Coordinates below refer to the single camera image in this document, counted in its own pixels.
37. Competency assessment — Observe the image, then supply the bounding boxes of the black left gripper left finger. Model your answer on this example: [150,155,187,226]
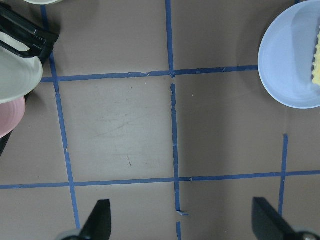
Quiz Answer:
[78,199,112,240]

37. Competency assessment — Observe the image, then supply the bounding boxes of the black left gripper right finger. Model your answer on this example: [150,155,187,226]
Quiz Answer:
[251,197,300,240]

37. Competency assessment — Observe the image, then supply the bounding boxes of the light blue plate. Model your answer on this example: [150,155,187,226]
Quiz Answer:
[258,0,320,109]

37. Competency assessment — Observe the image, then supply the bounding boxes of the pink plate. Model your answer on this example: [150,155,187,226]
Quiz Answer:
[0,96,26,138]

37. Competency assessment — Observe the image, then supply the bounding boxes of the beige plate in rack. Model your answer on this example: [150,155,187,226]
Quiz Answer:
[0,46,43,104]

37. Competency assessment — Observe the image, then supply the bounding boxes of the black plate rack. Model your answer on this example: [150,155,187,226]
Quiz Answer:
[0,2,59,150]

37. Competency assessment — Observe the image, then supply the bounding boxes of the beige bowl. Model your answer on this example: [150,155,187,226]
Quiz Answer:
[24,0,63,5]

